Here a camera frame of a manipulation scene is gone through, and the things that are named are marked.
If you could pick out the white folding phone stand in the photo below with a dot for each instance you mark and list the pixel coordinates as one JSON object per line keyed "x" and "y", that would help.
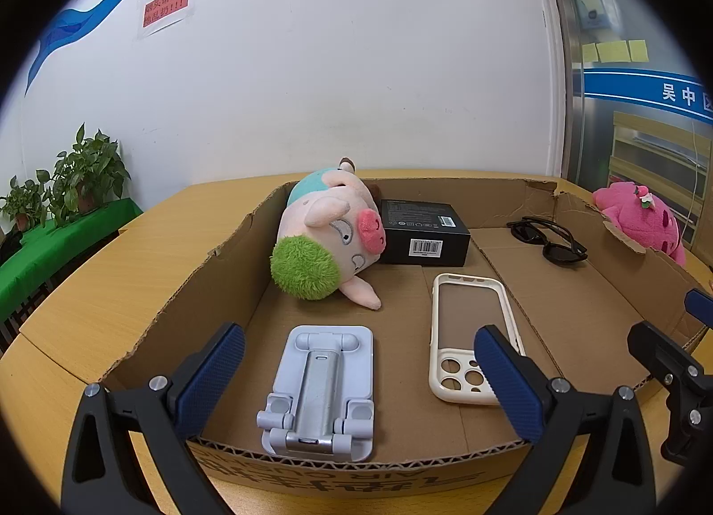
{"x": 320, "y": 381}

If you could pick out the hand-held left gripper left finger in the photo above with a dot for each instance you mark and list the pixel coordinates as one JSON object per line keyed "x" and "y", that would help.
{"x": 214, "y": 376}

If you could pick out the large potted green plant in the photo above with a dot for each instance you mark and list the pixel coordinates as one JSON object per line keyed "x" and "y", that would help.
{"x": 83, "y": 170}

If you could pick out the pig plush toy green hair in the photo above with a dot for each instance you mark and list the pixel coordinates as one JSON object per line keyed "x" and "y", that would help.
{"x": 323, "y": 225}

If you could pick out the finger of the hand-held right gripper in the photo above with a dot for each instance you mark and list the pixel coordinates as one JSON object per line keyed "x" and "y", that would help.
{"x": 685, "y": 376}
{"x": 701, "y": 306}

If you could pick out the black sunglasses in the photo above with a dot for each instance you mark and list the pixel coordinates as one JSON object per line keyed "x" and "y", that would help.
{"x": 560, "y": 252}

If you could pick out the red wall sign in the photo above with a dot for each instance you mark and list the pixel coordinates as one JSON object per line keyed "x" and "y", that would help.
{"x": 164, "y": 11}

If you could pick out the clear white phone case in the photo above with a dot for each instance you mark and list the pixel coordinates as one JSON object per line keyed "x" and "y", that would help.
{"x": 437, "y": 389}

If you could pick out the wooden desktop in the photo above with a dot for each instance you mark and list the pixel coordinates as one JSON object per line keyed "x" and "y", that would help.
{"x": 167, "y": 225}

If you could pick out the small potted green plant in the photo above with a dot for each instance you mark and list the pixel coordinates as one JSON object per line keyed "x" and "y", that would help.
{"x": 25, "y": 200}

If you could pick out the green table cloth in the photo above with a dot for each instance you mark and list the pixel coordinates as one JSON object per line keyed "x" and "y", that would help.
{"x": 55, "y": 247}

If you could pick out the blue window banner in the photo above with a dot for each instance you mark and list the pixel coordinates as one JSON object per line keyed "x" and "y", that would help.
{"x": 624, "y": 86}

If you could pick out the black product box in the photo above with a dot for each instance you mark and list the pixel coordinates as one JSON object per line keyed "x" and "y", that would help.
{"x": 429, "y": 247}

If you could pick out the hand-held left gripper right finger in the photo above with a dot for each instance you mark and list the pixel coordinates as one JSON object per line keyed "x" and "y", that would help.
{"x": 509, "y": 381}

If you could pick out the brown cardboard box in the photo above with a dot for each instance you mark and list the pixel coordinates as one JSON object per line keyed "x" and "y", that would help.
{"x": 401, "y": 337}

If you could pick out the yellow sticky note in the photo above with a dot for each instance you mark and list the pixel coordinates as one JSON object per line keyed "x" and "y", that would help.
{"x": 613, "y": 51}
{"x": 590, "y": 53}
{"x": 638, "y": 50}

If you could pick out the pink plush toy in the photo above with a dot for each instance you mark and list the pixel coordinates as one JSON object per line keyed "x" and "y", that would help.
{"x": 635, "y": 214}

